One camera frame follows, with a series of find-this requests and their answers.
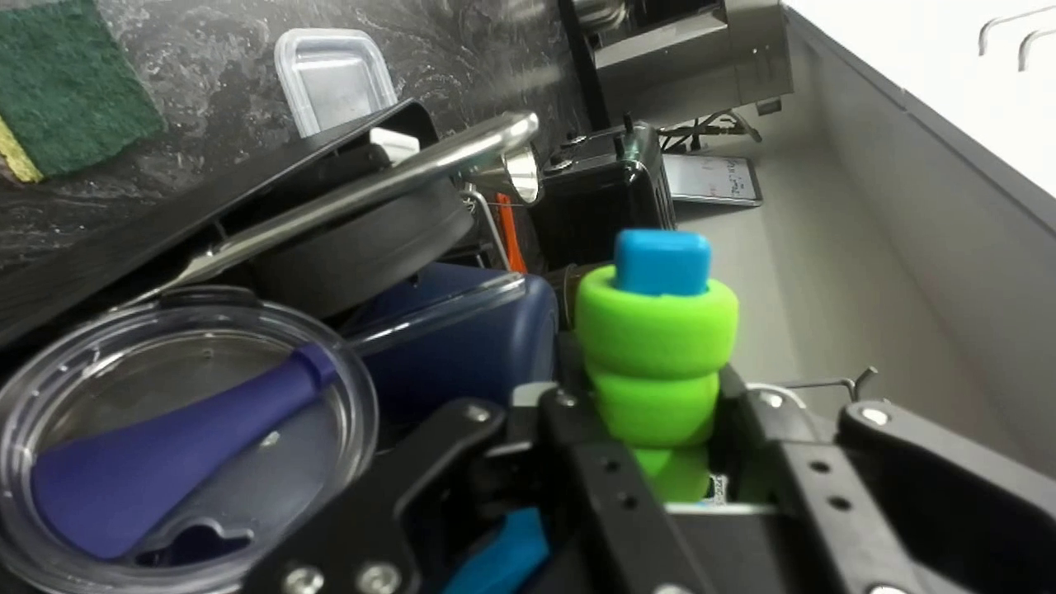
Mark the wide white upper cabinet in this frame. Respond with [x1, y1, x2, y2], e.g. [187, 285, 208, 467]
[786, 0, 1056, 226]

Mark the blue pan with green handle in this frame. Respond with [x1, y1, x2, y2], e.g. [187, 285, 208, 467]
[438, 225, 743, 594]

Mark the clear plastic container lid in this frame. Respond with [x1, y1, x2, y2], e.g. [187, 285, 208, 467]
[271, 22, 404, 141]

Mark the white cloth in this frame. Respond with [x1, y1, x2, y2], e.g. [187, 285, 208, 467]
[368, 121, 424, 168]

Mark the black power plug cable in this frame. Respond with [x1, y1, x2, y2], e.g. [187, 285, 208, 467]
[656, 104, 765, 155]

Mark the black pan with steel handle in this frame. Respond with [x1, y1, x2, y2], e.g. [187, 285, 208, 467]
[129, 108, 545, 324]

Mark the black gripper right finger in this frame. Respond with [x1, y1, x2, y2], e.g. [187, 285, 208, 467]
[721, 367, 1056, 594]

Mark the black mug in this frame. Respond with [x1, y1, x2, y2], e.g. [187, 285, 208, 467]
[545, 117, 677, 273]

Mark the orange spatula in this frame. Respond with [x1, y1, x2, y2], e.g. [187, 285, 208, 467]
[492, 191, 533, 276]

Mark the dark blue plastic container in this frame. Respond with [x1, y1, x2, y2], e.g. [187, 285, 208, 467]
[338, 262, 565, 445]

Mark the black dish rack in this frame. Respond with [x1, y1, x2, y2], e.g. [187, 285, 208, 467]
[0, 94, 575, 594]

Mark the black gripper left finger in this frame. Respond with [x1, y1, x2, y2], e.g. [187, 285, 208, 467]
[245, 378, 709, 594]

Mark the green and yellow sponge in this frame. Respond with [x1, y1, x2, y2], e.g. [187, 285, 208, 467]
[0, 0, 173, 188]

